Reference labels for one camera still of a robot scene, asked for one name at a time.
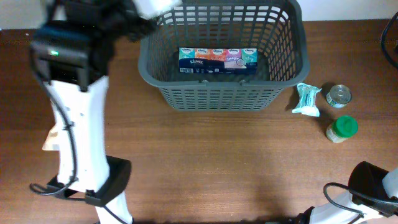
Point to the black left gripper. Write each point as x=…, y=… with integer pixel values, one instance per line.
x=143, y=32

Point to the tissue multipack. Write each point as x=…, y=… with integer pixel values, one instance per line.
x=228, y=61

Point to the beige paper bag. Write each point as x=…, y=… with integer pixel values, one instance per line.
x=51, y=143

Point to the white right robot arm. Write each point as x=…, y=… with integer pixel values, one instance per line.
x=371, y=193

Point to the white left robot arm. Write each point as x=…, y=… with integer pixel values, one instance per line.
x=69, y=55

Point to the grey plastic laundry basket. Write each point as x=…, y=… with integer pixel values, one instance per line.
x=274, y=28

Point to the light green wrapped packet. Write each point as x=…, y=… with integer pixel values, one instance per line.
x=307, y=100

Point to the silver tin can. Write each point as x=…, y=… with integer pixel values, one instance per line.
x=339, y=96

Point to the green lidded glass jar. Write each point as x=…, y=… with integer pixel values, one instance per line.
x=342, y=129

